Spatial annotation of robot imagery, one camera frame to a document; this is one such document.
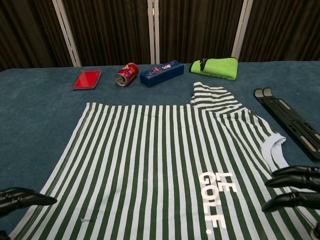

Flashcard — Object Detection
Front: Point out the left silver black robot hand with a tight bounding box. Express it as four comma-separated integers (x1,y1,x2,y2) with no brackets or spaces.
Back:
0,187,58,240

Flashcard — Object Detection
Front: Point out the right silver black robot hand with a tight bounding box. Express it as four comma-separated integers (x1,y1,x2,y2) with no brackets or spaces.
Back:
261,165,320,240

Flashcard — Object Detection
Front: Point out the green white striped shirt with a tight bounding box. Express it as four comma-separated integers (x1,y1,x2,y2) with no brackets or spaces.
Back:
8,81,320,240

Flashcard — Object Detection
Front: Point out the black folding laptop stand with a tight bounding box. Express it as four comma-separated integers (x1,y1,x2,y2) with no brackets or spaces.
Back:
253,87,320,163

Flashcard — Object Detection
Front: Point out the red flat card case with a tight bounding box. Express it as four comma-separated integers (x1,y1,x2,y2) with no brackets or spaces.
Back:
70,69,103,91

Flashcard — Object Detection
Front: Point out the green folded cloth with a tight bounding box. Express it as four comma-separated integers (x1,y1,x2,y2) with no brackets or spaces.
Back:
188,56,239,81

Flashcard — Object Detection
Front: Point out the dark brown curtain panel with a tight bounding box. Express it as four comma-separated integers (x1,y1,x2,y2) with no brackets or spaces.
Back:
62,0,152,67
239,0,320,62
0,0,73,72
158,0,245,65

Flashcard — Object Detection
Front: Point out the red soda can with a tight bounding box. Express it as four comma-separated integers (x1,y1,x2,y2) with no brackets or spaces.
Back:
115,62,140,88

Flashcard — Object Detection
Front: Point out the blue rectangular box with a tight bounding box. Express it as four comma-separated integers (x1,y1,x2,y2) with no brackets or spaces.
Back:
139,59,185,88

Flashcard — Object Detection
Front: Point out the white partition post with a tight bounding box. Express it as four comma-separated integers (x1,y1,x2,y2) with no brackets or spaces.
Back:
147,0,161,65
230,0,254,61
51,0,82,67

